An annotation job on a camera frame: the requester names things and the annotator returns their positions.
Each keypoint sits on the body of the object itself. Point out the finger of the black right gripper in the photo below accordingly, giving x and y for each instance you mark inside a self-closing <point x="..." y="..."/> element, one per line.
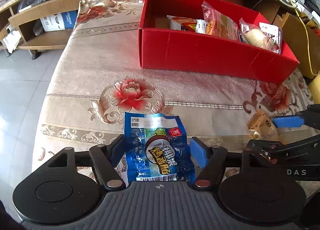
<point x="309" y="117"/>
<point x="304" y="149"/>

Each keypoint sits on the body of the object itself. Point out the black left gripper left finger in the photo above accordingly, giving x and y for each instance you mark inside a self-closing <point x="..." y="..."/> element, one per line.
<point x="103" y="160"/>

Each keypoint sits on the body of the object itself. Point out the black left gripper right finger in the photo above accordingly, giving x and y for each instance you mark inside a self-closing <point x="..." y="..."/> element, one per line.
<point x="212" y="163"/>

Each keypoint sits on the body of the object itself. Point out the beige small snack packet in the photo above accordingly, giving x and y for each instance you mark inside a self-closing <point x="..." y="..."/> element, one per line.
<point x="263" y="128"/>

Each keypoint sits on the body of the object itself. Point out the blue sausage snack packet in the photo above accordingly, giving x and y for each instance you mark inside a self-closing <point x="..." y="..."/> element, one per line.
<point x="156" y="149"/>

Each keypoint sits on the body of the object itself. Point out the clear bun bread packet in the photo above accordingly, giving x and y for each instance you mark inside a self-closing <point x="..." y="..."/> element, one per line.
<point x="265" y="36"/>

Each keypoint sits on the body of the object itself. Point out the red clear pastry packet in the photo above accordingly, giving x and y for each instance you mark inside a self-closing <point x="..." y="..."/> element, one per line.
<point x="218" y="24"/>

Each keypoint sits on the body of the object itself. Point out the orange red snack packet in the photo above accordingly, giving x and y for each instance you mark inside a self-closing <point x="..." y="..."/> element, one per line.
<point x="182" y="23"/>

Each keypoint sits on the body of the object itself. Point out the white Kapms snack packet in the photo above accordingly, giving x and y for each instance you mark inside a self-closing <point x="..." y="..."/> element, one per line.
<point x="201" y="26"/>

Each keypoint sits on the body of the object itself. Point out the gold cylindrical tin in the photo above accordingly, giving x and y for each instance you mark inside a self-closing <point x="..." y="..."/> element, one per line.
<point x="314" y="87"/>

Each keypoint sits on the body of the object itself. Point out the floral beige tablecloth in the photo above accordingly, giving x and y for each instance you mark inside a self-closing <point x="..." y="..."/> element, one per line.
<point x="98" y="78"/>

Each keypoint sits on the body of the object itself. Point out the brown cardboard box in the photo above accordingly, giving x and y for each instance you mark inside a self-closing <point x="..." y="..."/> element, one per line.
<point x="295" y="36"/>

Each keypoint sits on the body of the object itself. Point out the white blue carton box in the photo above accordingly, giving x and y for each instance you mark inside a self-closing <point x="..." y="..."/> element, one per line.
<point x="60" y="21"/>

